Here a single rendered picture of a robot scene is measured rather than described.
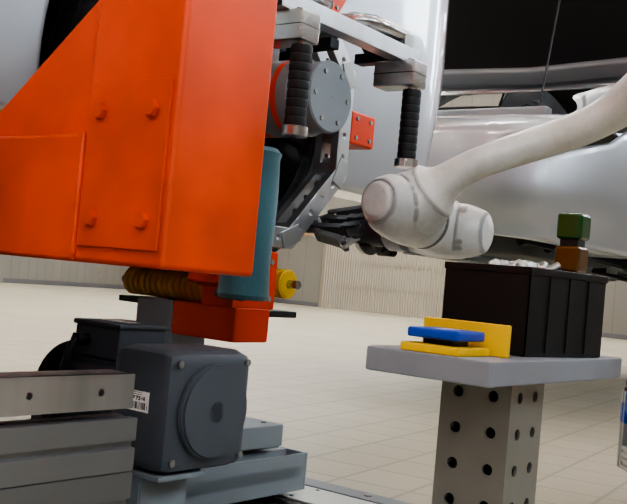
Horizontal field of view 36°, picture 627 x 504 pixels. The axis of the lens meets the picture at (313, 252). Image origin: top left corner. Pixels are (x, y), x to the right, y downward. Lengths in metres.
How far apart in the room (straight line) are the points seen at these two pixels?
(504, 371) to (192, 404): 0.47
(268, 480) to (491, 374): 0.91
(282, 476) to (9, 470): 0.95
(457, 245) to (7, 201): 0.80
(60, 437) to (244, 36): 0.52
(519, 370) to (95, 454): 0.51
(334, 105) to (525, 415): 0.71
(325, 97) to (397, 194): 0.24
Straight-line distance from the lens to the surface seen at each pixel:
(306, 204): 1.91
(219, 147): 1.17
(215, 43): 1.17
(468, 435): 1.28
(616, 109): 1.70
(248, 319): 1.78
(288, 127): 1.53
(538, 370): 1.23
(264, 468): 1.93
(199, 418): 1.40
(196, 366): 1.40
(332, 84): 1.74
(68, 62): 1.31
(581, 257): 1.50
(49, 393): 1.13
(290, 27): 1.57
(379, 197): 1.61
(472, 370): 1.12
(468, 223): 1.74
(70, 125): 1.28
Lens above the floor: 0.52
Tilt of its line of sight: 2 degrees up
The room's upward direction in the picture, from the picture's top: 5 degrees clockwise
